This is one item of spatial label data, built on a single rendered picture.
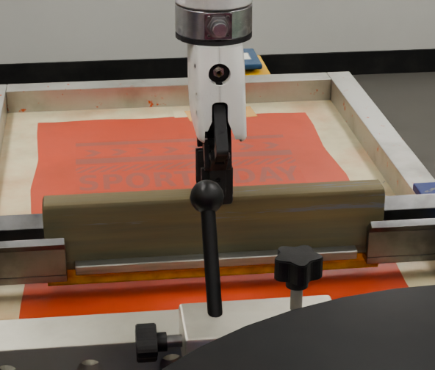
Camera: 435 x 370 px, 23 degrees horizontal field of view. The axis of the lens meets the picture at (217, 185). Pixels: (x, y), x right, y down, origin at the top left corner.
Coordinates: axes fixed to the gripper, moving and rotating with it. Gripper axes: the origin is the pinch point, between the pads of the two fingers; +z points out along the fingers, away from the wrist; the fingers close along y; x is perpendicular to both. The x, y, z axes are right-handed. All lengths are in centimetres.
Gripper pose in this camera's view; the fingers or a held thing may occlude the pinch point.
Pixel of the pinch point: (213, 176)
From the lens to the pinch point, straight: 110.5
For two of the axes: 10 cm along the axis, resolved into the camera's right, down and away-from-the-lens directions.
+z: 0.0, 9.2, 3.9
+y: -1.2, -3.9, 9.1
